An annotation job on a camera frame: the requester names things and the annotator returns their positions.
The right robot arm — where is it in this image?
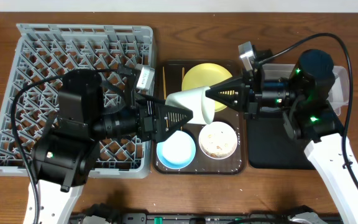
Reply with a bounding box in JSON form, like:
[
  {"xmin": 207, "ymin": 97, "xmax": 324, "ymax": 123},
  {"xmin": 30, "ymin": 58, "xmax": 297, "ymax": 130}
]
[{"xmin": 245, "ymin": 49, "xmax": 358, "ymax": 223}]

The clear plastic waste bin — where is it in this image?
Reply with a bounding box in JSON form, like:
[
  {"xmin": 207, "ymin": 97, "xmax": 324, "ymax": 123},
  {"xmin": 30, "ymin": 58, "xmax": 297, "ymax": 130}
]
[{"xmin": 262, "ymin": 63, "xmax": 349, "ymax": 116}]

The blue bowl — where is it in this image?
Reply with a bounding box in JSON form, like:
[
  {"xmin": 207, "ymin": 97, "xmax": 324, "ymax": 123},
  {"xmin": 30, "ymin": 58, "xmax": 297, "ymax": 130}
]
[{"xmin": 157, "ymin": 131, "xmax": 196, "ymax": 170}]

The white bowl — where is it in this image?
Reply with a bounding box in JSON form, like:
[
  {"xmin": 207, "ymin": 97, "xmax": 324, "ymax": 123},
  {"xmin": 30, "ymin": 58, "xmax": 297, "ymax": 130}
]
[{"xmin": 198, "ymin": 121, "xmax": 239, "ymax": 160}]

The wooden chopstick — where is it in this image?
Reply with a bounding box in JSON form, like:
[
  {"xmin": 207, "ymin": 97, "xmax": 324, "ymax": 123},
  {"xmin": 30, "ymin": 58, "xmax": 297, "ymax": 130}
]
[
  {"xmin": 180, "ymin": 67, "xmax": 185, "ymax": 131},
  {"xmin": 162, "ymin": 67, "xmax": 167, "ymax": 100}
]

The white cup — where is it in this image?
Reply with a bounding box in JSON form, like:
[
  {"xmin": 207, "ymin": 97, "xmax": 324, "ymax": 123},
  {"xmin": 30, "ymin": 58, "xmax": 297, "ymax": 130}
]
[{"xmin": 165, "ymin": 86, "xmax": 215, "ymax": 124}]

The black waste tray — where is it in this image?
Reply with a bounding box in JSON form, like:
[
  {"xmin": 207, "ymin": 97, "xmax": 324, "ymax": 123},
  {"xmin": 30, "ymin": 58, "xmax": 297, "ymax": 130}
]
[{"xmin": 246, "ymin": 102, "xmax": 344, "ymax": 170}]

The grey dishwasher rack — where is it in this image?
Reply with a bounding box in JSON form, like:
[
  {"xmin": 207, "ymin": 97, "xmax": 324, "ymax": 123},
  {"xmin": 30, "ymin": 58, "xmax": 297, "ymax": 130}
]
[{"xmin": 0, "ymin": 24, "xmax": 157, "ymax": 177}]

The yellow plate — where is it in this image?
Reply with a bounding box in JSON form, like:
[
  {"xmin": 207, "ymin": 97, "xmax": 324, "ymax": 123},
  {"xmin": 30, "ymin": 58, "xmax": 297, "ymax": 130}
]
[{"xmin": 181, "ymin": 63, "xmax": 234, "ymax": 113}]

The black equipment at table edge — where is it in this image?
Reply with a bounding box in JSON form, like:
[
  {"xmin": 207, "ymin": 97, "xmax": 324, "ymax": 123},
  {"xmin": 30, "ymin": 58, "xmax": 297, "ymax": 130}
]
[{"xmin": 68, "ymin": 204, "xmax": 342, "ymax": 224}]

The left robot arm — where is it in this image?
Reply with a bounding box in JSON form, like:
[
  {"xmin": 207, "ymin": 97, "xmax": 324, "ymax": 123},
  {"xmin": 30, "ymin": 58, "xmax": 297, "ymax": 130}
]
[{"xmin": 24, "ymin": 67, "xmax": 237, "ymax": 223}]

